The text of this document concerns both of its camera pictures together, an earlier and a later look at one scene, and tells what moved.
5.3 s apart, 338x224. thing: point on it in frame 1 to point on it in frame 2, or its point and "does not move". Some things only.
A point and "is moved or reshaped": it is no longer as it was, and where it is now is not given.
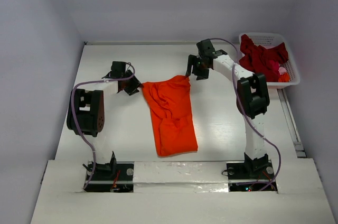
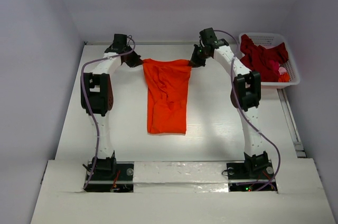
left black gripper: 134,87 to 135,62
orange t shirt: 170,105 is moved or reshaped
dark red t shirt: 263,61 does not move
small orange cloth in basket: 284,77 does not move
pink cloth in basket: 275,65 does not move
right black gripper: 198,63 to 197,58
